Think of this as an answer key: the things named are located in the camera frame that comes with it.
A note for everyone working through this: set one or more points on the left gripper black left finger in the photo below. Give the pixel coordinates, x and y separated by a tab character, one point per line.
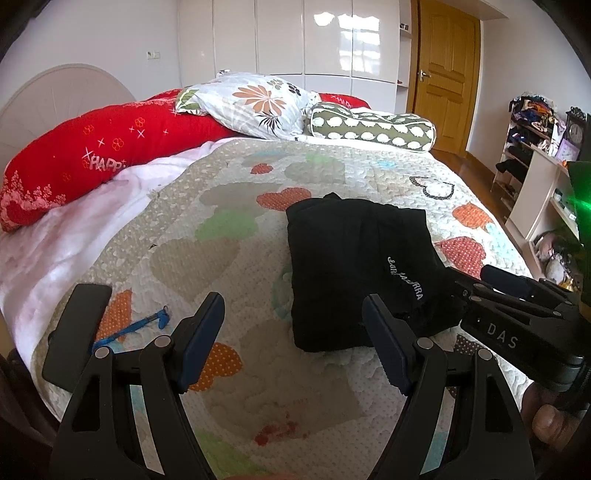
98	439

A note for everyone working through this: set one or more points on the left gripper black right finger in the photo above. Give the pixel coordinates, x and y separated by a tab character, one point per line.
487	438

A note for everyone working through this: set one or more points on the black pants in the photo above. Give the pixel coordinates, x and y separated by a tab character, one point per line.
343	250

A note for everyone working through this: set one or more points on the right hand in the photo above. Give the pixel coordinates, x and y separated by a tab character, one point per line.
551	426

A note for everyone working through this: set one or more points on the white tv shelf unit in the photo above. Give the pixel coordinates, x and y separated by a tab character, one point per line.
541	206

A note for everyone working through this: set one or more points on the pink white bedsheet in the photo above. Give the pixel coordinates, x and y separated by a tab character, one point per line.
39	263

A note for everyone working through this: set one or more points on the black desk clock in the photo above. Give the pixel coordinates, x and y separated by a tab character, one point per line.
571	142

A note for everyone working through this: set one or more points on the shoe rack with clutter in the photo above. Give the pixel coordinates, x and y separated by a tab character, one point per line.
532	118

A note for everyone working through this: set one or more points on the green cloud pattern pillow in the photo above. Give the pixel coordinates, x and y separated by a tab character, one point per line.
332	121

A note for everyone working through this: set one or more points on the long red bolster pillow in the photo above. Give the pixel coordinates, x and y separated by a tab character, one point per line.
83	153

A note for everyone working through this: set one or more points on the wooden door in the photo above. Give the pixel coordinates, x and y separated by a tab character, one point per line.
445	69

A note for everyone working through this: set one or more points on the white round headboard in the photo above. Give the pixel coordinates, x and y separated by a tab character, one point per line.
52	97

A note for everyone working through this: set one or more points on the white glossy wardrobe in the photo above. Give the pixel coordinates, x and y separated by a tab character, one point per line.
358	48

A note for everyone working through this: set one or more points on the floral white pillow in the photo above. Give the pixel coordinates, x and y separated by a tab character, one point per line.
255	105

